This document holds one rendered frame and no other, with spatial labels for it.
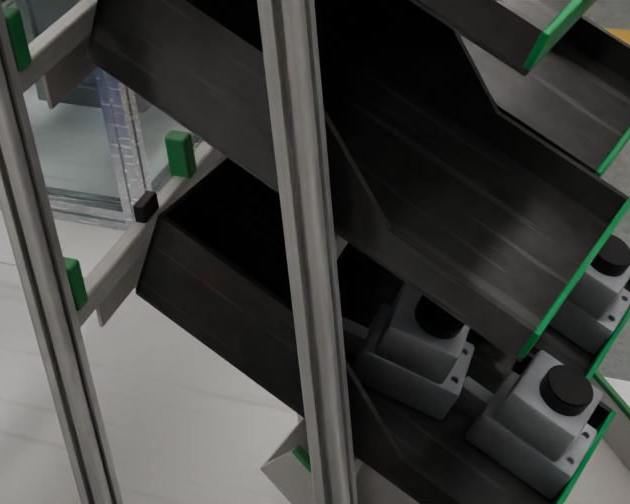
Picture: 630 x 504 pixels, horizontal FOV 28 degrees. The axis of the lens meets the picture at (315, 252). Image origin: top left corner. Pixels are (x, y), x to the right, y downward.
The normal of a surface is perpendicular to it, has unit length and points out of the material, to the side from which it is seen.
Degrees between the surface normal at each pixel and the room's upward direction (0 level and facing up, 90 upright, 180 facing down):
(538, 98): 25
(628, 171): 0
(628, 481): 45
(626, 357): 0
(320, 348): 90
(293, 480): 90
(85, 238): 0
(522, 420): 90
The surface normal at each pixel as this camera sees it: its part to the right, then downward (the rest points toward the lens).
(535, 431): -0.53, 0.53
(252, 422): -0.08, -0.81
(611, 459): 0.54, -0.40
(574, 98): 0.29, -0.62
